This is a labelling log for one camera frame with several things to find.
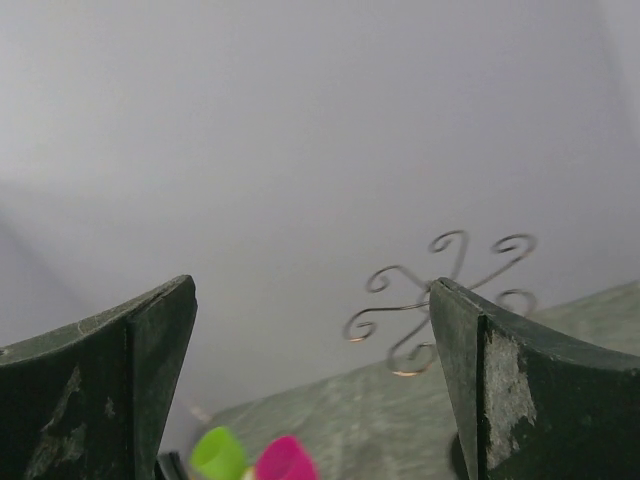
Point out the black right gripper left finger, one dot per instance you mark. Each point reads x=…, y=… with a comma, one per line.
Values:
x=90, y=400

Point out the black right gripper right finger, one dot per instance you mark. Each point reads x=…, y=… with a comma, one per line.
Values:
x=530, y=402

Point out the green wine glass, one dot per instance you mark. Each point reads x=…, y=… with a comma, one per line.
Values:
x=219, y=455

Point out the pink wine glass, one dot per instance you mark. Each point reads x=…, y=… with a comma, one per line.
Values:
x=285, y=459

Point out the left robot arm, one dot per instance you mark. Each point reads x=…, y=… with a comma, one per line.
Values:
x=168, y=466

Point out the copper wire glass rack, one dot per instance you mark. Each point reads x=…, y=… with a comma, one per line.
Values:
x=390, y=419

